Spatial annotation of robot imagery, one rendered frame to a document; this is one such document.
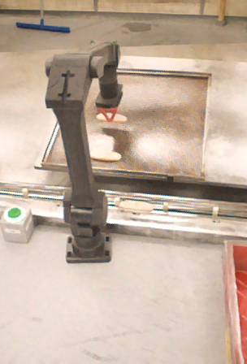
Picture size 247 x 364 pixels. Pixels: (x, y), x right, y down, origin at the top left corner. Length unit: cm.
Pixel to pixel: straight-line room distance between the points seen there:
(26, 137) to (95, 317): 80
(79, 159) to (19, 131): 76
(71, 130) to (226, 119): 73
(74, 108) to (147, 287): 50
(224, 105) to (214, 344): 83
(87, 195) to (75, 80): 30
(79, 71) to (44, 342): 61
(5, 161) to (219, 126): 73
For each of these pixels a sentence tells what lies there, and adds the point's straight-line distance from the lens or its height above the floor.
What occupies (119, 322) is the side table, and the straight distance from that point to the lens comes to 111.
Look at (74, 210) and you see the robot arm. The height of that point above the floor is 98.
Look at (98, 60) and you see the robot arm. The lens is 94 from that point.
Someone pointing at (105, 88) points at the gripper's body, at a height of 110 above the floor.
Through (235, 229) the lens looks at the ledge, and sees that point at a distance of 126.
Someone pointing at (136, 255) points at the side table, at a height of 82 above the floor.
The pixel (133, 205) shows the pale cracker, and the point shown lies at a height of 86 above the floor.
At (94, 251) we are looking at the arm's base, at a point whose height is 86.
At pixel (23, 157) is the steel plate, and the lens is 160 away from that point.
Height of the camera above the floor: 176
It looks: 40 degrees down
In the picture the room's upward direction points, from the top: 3 degrees counter-clockwise
